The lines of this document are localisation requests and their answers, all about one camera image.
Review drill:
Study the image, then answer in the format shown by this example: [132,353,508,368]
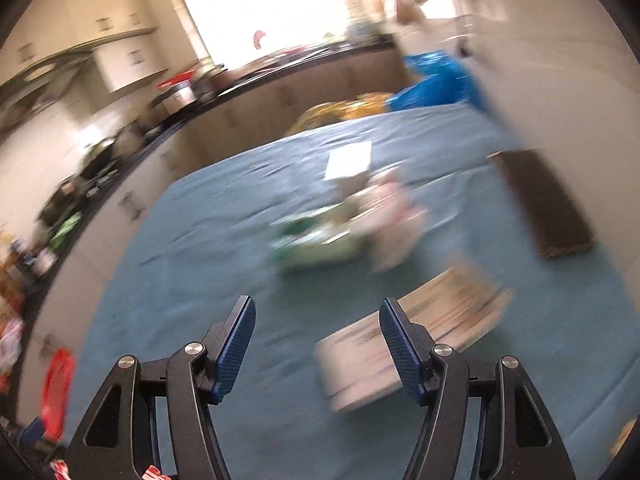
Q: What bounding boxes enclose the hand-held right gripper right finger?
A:
[378,297,576,480]

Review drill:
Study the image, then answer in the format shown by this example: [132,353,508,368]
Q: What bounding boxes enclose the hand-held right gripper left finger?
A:
[65,295,257,480]

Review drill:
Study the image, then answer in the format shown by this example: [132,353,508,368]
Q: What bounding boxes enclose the red plastic basket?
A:
[40,347,76,443]

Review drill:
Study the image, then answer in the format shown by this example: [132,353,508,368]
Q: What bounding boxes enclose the blue ribbed table cloth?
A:
[65,102,636,480]

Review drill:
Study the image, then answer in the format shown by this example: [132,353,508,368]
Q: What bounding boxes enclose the small white box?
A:
[324,141,373,196]

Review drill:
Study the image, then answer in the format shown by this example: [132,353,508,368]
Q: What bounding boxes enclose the brown cardboard box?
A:
[487,149,596,260]

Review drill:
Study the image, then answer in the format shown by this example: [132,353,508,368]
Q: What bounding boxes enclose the green leafy vegetable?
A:
[50,212,83,248]

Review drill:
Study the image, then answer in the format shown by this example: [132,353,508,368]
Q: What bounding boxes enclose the yellow plastic bag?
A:
[287,92,391,136]

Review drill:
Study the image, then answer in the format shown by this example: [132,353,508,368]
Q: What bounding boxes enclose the blue plastic bag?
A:
[390,50,488,113]

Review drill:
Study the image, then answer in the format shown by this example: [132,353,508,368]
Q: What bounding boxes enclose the grey upper wall cabinets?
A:
[0,0,173,96]

